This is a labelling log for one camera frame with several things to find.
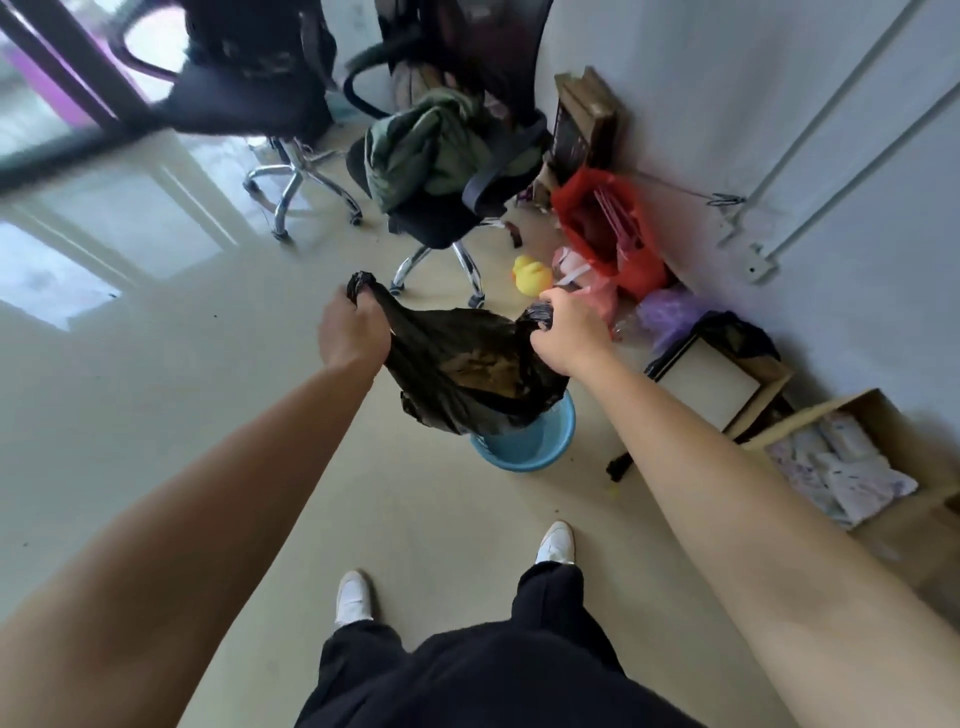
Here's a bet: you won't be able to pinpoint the person's left hand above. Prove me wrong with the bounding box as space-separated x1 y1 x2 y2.
318 288 393 376

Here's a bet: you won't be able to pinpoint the pink plastic bag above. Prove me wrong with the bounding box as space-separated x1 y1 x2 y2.
552 247 621 340

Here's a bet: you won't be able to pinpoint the person's right hand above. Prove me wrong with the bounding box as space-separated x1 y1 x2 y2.
529 287 613 378

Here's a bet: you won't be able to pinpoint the person's left forearm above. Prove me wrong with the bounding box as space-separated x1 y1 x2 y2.
0 358 385 728

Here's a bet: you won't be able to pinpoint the white framed board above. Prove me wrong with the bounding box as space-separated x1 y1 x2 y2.
645 333 763 433

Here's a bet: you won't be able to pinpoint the yellow rubber duck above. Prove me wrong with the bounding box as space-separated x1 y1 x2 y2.
511 255 554 295

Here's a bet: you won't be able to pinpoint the person's right forearm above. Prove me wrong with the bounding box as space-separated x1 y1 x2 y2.
573 354 960 728

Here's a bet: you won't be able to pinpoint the person's white right shoe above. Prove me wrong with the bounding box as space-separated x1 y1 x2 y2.
534 520 576 566

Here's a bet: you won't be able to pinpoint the green jacket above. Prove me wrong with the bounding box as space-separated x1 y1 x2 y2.
364 87 543 215

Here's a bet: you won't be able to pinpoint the white wall conduit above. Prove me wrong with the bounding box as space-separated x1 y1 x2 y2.
716 0 960 285

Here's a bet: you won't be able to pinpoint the white patterned cloth bundle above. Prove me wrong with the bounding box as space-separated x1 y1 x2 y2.
765 411 919 531

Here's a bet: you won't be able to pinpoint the blue plastic bin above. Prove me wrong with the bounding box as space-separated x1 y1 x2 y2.
470 390 577 474

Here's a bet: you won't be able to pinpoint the person's white left shoe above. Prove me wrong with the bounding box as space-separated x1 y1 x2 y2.
333 570 375 630

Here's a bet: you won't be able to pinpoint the person's black trousers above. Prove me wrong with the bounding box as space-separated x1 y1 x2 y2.
294 561 706 728

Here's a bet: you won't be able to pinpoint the brown wooden box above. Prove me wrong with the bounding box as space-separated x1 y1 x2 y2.
546 66 621 189

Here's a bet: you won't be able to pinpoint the red plastic bag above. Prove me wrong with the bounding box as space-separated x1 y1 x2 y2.
550 168 671 303

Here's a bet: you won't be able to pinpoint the black office chair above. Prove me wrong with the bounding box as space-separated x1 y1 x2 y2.
342 0 556 310
108 0 364 243

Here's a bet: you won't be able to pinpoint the person's white shoe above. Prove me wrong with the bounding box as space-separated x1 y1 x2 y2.
534 520 576 566
333 570 375 630

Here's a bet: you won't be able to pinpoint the brown cardboard box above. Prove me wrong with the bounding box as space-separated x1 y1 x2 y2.
738 388 960 594

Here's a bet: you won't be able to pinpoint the purple plastic bag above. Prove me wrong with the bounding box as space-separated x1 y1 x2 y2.
636 285 714 355

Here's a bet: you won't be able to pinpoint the black plastic garbage bag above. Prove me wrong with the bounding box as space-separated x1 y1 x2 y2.
346 271 573 438

